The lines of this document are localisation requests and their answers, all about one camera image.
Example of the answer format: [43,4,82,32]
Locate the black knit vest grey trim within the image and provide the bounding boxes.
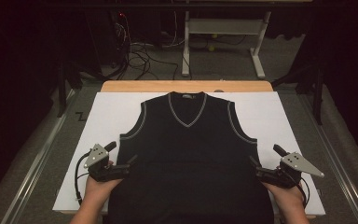
[106,91,275,224]

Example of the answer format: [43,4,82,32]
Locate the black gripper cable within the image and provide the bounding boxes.
[73,151,93,206]
[279,169,311,209]

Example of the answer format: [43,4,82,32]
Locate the person's left hand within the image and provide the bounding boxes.
[83,174,124,203]

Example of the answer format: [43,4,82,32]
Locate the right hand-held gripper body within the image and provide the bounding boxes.
[255,151,325,190]

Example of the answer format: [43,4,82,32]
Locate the white metal desk frame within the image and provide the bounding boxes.
[181,10,273,79]

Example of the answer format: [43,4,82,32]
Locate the metal floor rail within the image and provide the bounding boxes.
[0,88,77,224]
[296,92,358,224]

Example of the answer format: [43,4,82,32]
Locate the tangle of floor cables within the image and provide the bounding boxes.
[113,11,181,81]

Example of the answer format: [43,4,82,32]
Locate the white paper sheet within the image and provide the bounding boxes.
[52,91,326,217]

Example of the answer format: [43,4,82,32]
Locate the person's right hand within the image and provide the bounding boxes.
[262,182,306,208]

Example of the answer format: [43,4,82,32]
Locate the black metal stand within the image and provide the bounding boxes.
[55,59,106,119]
[271,60,326,126]

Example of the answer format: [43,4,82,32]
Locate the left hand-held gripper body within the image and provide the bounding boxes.
[83,143,131,183]

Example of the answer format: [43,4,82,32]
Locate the wooden table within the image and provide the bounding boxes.
[60,79,317,220]

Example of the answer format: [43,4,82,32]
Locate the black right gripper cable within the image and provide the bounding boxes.
[279,169,311,209]

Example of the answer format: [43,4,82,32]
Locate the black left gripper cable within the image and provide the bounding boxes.
[73,151,93,206]

